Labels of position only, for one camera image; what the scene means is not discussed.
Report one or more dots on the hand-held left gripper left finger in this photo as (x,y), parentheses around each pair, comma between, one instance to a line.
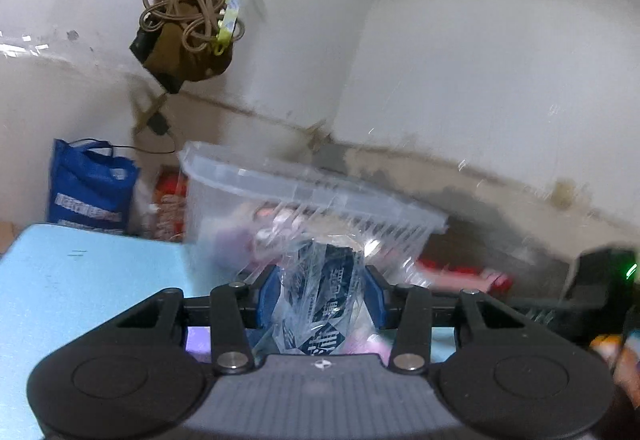
(267,292)

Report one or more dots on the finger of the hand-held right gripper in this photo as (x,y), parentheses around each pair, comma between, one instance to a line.
(547,315)

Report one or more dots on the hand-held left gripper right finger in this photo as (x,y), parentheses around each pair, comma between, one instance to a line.
(376,300)

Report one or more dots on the clear-wrapped printed packet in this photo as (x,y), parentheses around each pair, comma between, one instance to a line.
(320,295)

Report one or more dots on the clear plastic basket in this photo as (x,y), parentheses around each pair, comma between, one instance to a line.
(300,190)

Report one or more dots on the dark headboard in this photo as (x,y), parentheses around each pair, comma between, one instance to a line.
(505,250)

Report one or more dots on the black power adapter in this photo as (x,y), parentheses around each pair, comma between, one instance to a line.
(161,124)

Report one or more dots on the blue tote bag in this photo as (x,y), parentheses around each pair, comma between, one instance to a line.
(90,190)

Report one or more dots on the brown tape strip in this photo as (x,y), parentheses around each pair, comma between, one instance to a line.
(147,113)

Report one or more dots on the olive brown hanging bag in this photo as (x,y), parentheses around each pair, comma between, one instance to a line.
(180,55)

